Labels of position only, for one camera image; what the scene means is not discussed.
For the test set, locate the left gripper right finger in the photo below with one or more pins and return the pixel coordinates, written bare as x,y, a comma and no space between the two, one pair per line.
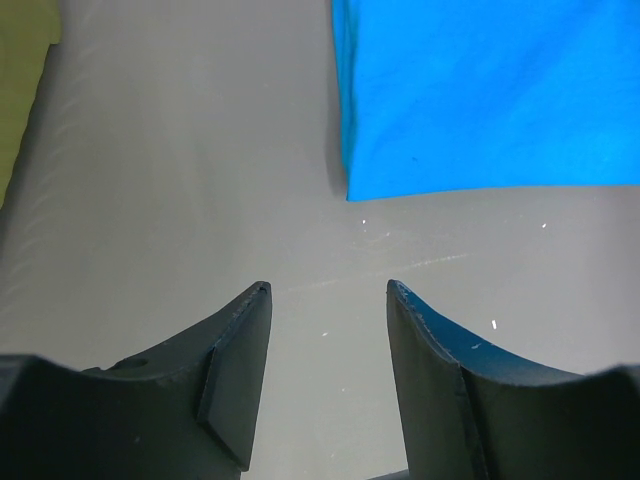
472,410

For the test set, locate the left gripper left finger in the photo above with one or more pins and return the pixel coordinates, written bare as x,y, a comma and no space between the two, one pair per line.
185,408

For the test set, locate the blue t shirt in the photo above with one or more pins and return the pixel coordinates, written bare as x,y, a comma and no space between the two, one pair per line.
441,96

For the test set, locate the olive green plastic bin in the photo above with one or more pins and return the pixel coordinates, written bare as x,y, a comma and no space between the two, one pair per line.
28,30

